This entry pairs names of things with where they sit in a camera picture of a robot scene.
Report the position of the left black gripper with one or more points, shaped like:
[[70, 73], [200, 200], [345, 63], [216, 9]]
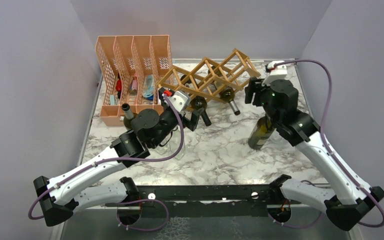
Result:
[[192, 124]]

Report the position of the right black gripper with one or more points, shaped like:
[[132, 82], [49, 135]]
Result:
[[254, 84]]

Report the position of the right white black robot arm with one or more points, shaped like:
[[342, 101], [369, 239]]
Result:
[[349, 197]]

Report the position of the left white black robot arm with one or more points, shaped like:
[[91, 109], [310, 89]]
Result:
[[62, 196]]

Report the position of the wooden wine rack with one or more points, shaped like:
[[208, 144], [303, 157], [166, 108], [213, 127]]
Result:
[[236, 65]]

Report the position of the standing white wine bottle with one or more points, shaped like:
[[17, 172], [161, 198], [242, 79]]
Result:
[[129, 115]]

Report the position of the blue item in organizer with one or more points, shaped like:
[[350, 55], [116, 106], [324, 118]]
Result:
[[148, 88]]

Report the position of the pink item in organizer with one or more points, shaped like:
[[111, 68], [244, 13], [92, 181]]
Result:
[[133, 89]]

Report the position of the red item in organizer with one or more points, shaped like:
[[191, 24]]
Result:
[[119, 86]]

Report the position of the orange plastic file organizer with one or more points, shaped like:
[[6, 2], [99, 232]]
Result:
[[128, 55]]

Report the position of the light blue tube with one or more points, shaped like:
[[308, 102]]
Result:
[[112, 100]]

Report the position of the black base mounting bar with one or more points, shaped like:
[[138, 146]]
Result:
[[199, 201]]

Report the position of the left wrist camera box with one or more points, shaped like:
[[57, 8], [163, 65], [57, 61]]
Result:
[[178, 99]]

